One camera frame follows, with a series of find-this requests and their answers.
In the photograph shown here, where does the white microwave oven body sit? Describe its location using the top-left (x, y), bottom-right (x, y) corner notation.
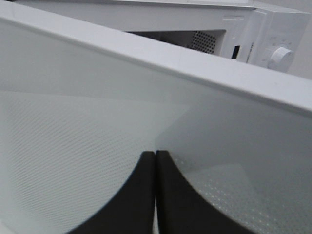
top-left (19, 0), bottom-right (311, 69)

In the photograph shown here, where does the upper white power knob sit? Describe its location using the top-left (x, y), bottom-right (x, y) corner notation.
top-left (268, 47), bottom-right (294, 73)

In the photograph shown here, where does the white microwave door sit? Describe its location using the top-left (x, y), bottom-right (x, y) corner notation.
top-left (0, 0), bottom-right (312, 234)

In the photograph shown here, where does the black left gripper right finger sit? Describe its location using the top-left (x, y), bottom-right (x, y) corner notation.
top-left (156, 150), bottom-right (252, 234)

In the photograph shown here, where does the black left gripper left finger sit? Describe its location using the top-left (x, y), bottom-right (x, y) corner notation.
top-left (68, 151), bottom-right (156, 234)

